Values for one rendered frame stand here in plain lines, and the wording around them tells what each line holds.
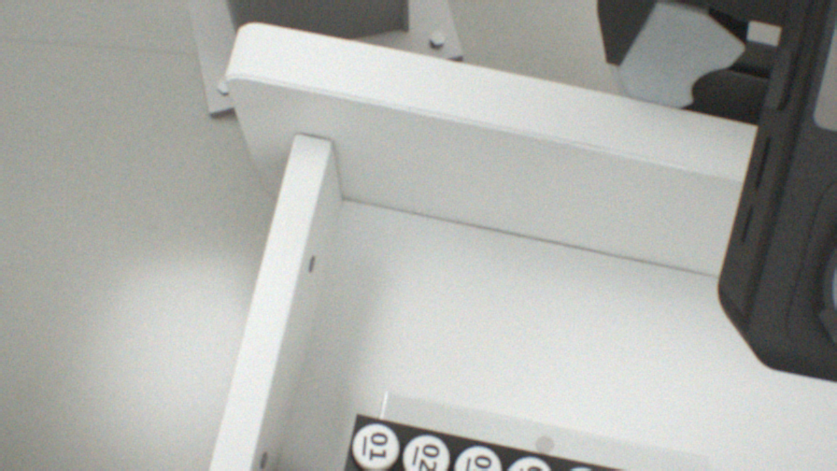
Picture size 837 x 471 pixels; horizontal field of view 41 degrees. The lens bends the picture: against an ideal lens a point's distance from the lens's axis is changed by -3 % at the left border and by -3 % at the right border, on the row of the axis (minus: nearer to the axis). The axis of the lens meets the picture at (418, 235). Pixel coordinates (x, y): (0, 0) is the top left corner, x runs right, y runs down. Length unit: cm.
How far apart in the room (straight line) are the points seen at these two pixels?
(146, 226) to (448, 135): 100
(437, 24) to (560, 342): 98
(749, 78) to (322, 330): 16
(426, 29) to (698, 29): 107
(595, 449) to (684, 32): 15
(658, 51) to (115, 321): 104
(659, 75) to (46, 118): 113
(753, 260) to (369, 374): 22
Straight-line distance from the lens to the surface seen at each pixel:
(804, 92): 19
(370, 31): 133
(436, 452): 31
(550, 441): 38
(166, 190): 132
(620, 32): 29
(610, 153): 32
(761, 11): 26
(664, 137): 32
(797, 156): 19
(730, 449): 40
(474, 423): 38
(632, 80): 31
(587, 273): 40
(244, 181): 130
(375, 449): 31
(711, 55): 29
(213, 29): 137
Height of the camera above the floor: 122
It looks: 74 degrees down
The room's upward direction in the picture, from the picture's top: 2 degrees clockwise
